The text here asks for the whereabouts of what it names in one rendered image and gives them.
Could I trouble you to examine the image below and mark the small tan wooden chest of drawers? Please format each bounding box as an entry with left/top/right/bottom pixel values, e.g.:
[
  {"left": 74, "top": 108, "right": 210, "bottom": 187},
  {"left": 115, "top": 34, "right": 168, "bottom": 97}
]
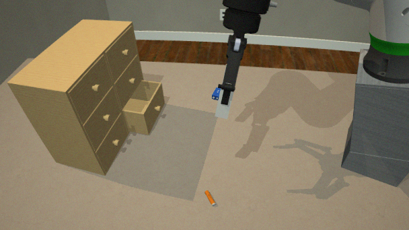
[{"left": 7, "top": 20, "right": 144, "bottom": 176}]

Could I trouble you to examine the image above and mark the brown wooden drawer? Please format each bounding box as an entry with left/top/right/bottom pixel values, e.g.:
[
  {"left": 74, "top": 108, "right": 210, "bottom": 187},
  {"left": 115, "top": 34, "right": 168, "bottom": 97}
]
[
  {"left": 83, "top": 87, "right": 120, "bottom": 150},
  {"left": 105, "top": 27, "right": 137, "bottom": 81},
  {"left": 114, "top": 56, "right": 142, "bottom": 108},
  {"left": 122, "top": 80, "right": 165, "bottom": 135},
  {"left": 68, "top": 55, "right": 112, "bottom": 123},
  {"left": 96, "top": 113, "right": 128, "bottom": 172}
]

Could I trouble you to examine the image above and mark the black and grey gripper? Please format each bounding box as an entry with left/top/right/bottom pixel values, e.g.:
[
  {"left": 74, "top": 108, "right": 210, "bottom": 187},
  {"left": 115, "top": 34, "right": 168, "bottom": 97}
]
[{"left": 215, "top": 8, "right": 261, "bottom": 119}]

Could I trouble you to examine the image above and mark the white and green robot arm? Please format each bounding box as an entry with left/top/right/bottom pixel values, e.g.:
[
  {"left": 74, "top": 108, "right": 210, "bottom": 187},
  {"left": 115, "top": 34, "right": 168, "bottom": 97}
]
[{"left": 223, "top": 0, "right": 409, "bottom": 84}]

